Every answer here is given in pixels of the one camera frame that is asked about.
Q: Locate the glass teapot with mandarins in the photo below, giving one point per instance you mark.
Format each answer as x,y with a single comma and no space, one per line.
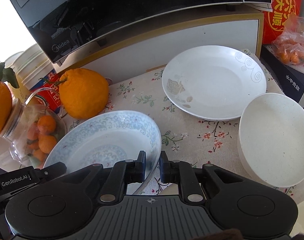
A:
32,131

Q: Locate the black Midea microwave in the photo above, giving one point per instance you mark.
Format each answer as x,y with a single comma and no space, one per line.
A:
62,26

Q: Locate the red gift box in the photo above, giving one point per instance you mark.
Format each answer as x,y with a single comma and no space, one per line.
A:
274,22

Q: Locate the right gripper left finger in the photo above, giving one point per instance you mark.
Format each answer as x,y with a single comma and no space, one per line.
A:
120,176

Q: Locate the white wooden cabinet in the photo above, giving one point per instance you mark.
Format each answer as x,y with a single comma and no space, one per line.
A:
150,44

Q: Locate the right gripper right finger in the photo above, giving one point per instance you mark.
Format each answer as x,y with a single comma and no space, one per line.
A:
186,177

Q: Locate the large orange on table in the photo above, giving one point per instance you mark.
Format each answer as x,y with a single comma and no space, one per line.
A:
84,93

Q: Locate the black and white carton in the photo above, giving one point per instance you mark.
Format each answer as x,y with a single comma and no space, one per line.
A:
290,80

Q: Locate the stacked instant noodle cups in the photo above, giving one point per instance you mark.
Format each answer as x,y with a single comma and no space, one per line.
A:
34,70

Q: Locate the blue patterned white plate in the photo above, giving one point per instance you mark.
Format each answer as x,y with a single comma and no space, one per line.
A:
108,138

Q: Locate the plastic bag of kumquats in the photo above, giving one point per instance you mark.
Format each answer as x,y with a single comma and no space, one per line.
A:
289,46

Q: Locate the white floral plate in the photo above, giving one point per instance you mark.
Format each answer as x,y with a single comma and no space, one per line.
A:
214,83

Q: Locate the large orange on jar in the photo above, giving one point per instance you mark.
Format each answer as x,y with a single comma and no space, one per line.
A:
6,75

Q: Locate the cream speckled bowl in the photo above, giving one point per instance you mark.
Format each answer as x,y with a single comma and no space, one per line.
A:
271,140

